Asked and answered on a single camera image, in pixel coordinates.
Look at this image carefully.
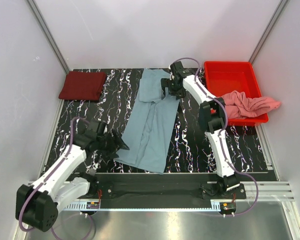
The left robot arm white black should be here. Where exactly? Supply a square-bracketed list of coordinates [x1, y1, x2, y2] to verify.
[15, 117, 129, 232]

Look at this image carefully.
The purple cable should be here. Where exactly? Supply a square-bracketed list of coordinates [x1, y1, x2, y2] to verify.
[173, 57, 260, 217]
[17, 116, 98, 240]

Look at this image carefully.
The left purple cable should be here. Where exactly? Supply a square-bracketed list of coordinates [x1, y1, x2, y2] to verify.
[17, 116, 98, 240]

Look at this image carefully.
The folded dark red t-shirt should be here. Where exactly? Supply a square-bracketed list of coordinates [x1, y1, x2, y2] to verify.
[58, 71, 107, 101]

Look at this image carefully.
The blue-grey t-shirt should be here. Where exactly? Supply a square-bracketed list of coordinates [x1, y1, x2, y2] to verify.
[115, 68, 179, 174]

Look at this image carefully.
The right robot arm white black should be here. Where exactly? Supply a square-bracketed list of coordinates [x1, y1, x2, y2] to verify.
[161, 59, 240, 199]

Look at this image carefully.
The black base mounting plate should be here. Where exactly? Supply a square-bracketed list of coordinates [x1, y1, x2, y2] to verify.
[67, 172, 247, 201]

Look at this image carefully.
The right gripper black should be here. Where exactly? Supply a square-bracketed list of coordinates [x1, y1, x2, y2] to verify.
[160, 78, 186, 101]

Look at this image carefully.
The aluminium frame rail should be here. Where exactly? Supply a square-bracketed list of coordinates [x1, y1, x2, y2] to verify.
[38, 179, 293, 205]

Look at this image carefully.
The left aluminium corner post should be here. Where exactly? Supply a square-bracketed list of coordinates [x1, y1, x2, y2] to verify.
[25, 0, 70, 74]

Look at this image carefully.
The aluminium corner post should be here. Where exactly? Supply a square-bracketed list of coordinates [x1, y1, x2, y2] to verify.
[248, 0, 290, 65]
[25, 0, 70, 74]

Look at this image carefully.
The red plastic bin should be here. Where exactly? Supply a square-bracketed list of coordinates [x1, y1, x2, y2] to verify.
[203, 61, 270, 126]

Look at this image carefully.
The pink t-shirt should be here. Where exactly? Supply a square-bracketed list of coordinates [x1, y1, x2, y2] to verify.
[222, 90, 282, 119]

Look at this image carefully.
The right aluminium corner post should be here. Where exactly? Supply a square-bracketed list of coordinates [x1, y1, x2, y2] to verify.
[248, 0, 290, 65]

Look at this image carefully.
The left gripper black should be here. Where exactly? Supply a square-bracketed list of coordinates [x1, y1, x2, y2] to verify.
[96, 128, 129, 160]

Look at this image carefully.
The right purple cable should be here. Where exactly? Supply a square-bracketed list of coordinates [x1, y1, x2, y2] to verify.
[173, 57, 260, 217]

